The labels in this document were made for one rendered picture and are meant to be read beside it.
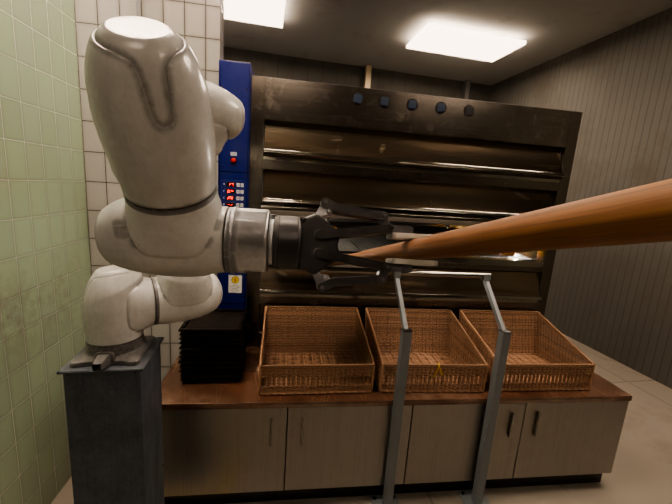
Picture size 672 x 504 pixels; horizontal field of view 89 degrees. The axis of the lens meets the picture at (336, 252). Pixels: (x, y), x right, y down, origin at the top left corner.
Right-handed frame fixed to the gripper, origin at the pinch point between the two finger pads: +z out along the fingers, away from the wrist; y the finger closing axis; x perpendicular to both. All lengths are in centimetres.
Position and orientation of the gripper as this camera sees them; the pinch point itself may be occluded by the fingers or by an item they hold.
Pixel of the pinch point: (412, 249)
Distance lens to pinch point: 51.8
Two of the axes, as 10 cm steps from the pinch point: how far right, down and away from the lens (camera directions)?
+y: -0.4, 10.0, -0.5
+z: 9.9, 0.5, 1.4
